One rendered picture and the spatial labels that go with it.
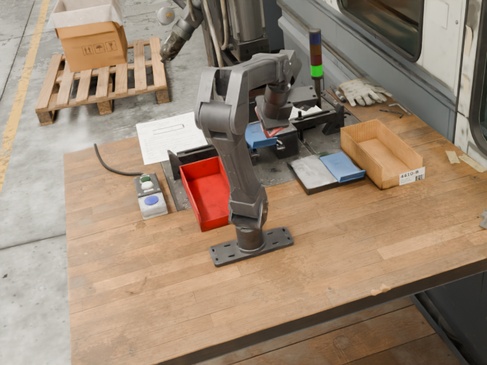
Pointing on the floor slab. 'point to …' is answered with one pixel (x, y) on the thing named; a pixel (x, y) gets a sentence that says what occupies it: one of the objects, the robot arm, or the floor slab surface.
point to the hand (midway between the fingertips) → (267, 130)
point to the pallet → (44, 107)
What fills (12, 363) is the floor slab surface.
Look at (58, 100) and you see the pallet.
